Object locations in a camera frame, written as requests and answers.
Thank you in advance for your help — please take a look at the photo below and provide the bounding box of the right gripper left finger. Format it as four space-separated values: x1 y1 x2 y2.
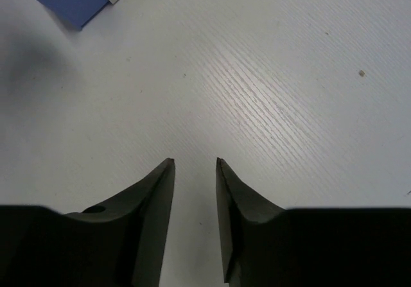
1 159 175 286

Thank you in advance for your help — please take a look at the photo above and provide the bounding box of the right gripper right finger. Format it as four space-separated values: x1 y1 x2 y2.
216 159 410 286

